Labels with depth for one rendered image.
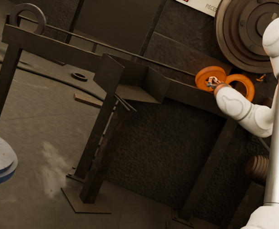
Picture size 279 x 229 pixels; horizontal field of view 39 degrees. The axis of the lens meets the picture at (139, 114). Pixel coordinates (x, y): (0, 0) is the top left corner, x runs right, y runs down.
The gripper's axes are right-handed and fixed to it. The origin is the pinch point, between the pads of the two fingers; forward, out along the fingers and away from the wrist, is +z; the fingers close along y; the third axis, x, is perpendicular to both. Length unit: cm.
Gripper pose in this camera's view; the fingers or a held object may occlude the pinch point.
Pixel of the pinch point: (213, 79)
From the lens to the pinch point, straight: 204.9
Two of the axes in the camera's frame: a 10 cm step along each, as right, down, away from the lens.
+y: 9.6, 2.5, 1.4
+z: -0.4, -3.7, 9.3
